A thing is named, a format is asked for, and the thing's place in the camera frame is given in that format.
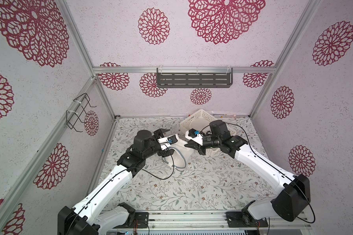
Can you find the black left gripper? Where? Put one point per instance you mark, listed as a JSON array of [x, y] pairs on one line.
[[165, 152]]

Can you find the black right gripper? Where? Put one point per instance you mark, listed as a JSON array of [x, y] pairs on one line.
[[196, 144]]

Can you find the white mesh bag blue trim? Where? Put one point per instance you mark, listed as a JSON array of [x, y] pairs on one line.
[[181, 156]]

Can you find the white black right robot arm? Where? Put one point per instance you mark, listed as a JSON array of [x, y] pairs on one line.
[[293, 191]]

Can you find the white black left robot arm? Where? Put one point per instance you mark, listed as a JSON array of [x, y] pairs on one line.
[[87, 216]]

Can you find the white perforated plastic basket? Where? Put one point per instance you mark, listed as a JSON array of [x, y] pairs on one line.
[[198, 121]]

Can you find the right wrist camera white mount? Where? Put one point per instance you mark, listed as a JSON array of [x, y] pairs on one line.
[[195, 136]]

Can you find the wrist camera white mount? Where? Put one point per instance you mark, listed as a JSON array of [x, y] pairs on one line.
[[166, 142], [195, 136]]

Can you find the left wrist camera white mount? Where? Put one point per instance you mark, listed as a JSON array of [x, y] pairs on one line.
[[166, 142]]

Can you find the dark grey wall shelf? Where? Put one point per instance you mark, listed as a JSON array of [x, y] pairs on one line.
[[194, 80]]

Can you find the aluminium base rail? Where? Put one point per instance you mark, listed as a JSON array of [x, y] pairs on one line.
[[210, 223]]

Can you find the black wire wall rack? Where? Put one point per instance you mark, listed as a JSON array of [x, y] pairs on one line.
[[73, 116]]

